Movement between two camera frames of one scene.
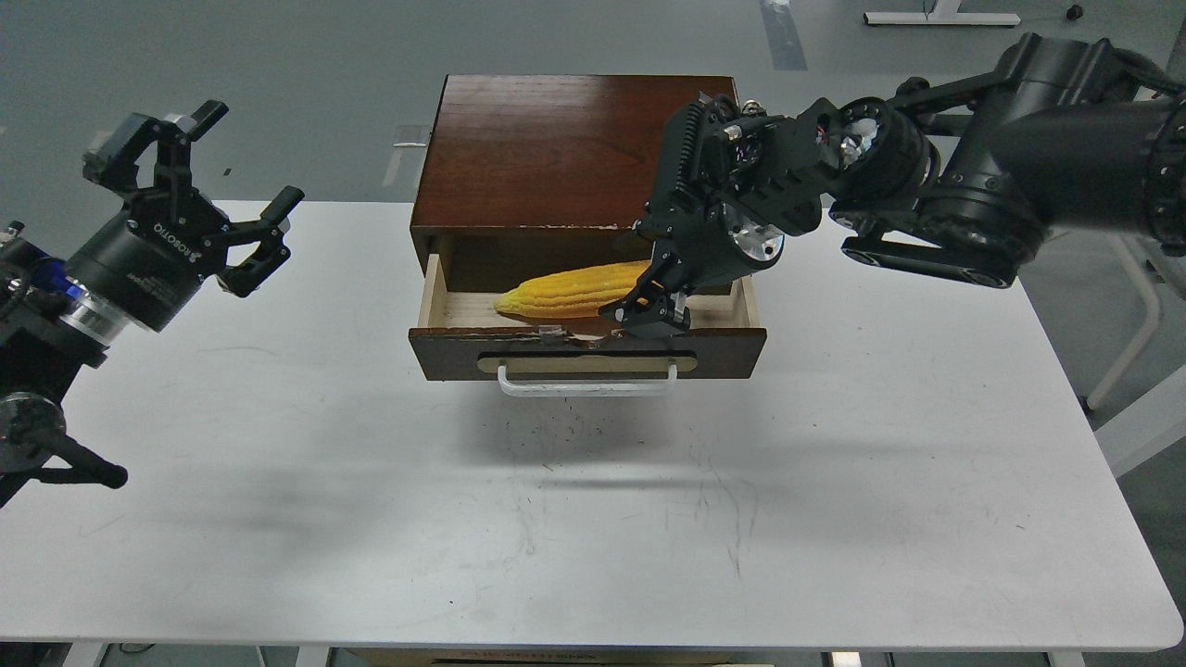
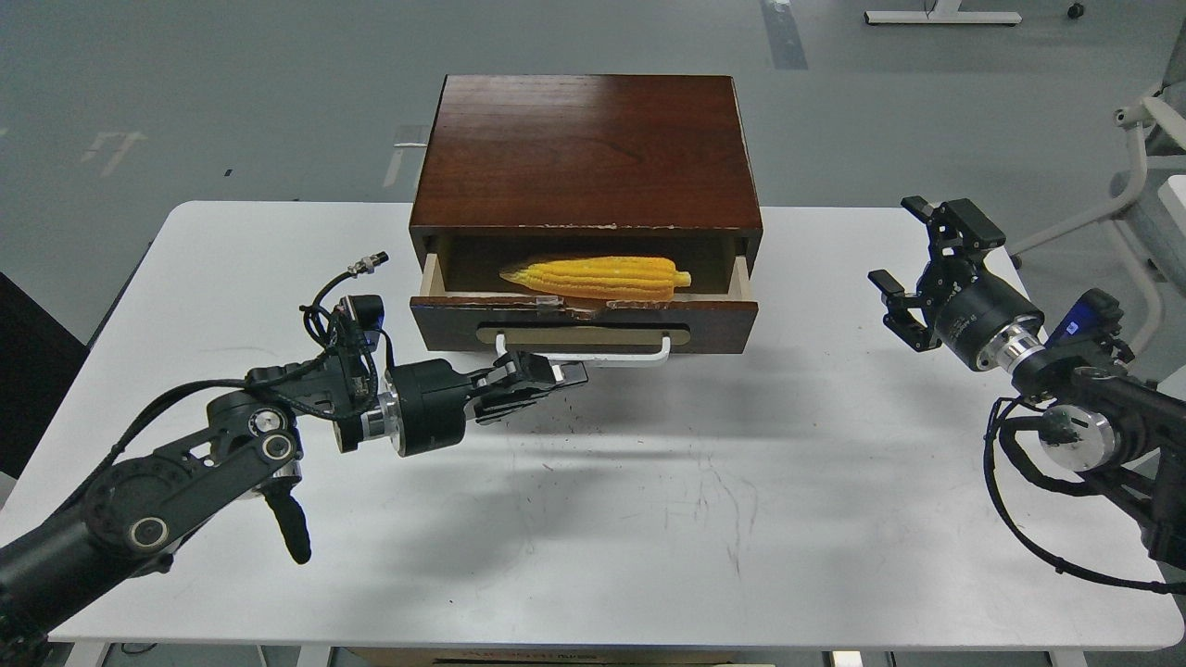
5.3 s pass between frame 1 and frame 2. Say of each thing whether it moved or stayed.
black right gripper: moved
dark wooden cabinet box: stayed
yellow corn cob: moved
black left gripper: moved
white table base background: stayed
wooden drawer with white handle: moved
